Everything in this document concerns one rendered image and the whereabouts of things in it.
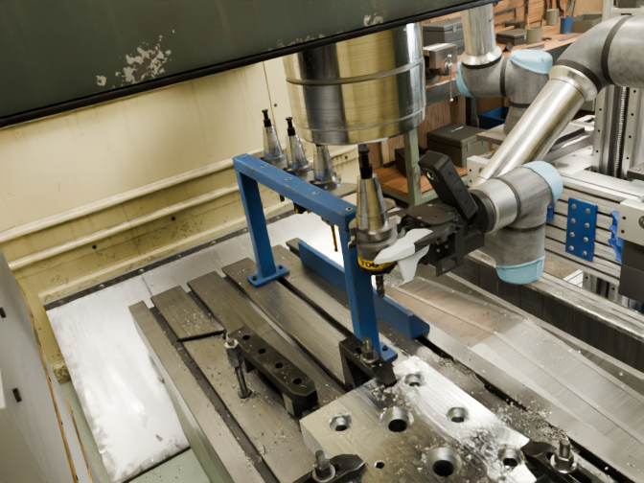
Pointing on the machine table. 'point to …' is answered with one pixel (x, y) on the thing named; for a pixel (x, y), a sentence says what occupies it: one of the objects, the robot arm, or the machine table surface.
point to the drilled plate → (419, 433)
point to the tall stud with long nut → (237, 366)
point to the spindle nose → (358, 88)
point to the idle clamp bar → (295, 404)
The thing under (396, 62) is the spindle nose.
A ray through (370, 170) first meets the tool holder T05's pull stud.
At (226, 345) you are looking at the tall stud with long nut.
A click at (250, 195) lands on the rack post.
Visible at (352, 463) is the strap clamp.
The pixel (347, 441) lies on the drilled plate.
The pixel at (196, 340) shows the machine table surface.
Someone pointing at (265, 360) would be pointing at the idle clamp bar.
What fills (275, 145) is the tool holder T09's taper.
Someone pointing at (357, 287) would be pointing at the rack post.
